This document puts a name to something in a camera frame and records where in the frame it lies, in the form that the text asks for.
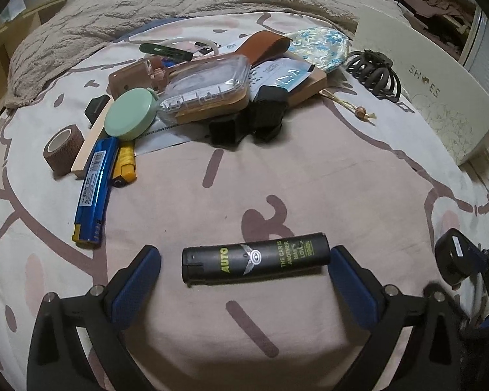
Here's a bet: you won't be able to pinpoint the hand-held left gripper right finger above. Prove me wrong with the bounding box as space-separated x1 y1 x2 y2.
330 245 461 391

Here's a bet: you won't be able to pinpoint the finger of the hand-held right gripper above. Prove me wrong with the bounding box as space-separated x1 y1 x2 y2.
470 246 489 273
462 307 489 333

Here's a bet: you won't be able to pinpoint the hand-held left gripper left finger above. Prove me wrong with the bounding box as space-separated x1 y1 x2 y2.
26 245 161 391

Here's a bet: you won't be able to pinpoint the black round tin white label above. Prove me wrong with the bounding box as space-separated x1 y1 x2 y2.
435 229 475 285

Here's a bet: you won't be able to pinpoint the black cylindrical AUTO tube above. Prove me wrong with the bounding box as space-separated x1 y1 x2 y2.
182 232 331 286

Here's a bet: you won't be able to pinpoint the white cardboard box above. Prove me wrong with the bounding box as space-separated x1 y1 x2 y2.
352 0 489 167

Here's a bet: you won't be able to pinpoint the pale wooden stick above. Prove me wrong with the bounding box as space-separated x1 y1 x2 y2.
71 98 119 181

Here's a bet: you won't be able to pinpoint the white paper sheet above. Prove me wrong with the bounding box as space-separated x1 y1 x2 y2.
134 121 213 158

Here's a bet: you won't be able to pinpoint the cartoon printed bed sheet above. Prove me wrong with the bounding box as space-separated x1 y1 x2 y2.
0 10 489 391

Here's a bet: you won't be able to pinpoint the brown bandage roll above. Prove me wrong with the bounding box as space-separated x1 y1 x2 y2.
43 125 84 177

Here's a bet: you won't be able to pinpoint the mint green round case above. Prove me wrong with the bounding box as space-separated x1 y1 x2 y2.
105 88 160 141

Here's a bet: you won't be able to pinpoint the black cube adapter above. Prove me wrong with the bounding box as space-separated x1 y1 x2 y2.
209 116 247 146

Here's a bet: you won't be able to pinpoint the small black box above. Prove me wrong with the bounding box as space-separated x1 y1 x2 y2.
84 94 112 119

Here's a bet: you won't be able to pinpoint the pink tan case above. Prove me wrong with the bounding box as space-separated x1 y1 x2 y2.
108 58 174 103

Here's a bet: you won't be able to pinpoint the dark brown claw hair clip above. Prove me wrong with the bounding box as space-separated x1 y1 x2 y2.
345 49 402 103

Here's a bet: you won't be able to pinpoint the clear plastic case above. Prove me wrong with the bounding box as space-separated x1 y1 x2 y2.
157 54 252 123

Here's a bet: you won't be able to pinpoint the white louvered door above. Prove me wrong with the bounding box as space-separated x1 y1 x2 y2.
458 8 489 90

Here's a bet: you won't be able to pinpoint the white blue packet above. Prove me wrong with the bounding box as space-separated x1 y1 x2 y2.
248 58 315 91

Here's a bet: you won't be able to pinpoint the dark green long hair clip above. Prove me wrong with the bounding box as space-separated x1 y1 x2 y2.
139 43 195 62

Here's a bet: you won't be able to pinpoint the blue floral pouch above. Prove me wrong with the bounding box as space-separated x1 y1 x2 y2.
287 25 350 73

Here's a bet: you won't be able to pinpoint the pink clothes pile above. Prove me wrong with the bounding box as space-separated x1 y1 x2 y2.
381 0 479 62

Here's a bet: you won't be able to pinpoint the wooden shelf unit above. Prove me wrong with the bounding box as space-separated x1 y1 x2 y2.
0 0 70 90

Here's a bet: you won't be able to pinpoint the beige tufted pillow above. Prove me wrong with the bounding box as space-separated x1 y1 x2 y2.
6 0 245 109
179 0 404 43

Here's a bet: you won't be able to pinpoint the gold cord wooden beads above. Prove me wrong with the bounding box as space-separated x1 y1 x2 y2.
319 89 379 125

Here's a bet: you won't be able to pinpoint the white cable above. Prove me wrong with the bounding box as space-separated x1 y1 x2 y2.
159 36 221 55

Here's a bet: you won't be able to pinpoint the brown leather strap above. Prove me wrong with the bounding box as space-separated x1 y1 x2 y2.
231 31 293 66

